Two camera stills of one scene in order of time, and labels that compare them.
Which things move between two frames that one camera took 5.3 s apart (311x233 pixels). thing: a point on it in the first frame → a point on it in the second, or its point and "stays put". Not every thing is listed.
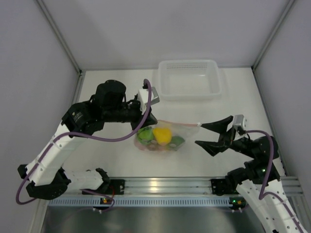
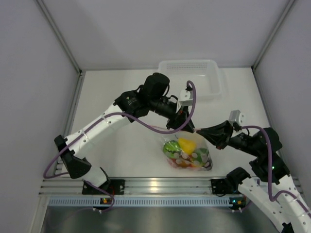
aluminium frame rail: [60, 37] stays put
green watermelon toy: [145, 135] → [171, 147]
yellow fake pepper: [163, 135] → [187, 146]
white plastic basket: [189, 80] stays put
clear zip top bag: [164, 136] → [188, 149]
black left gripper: [139, 115] → [179, 120]
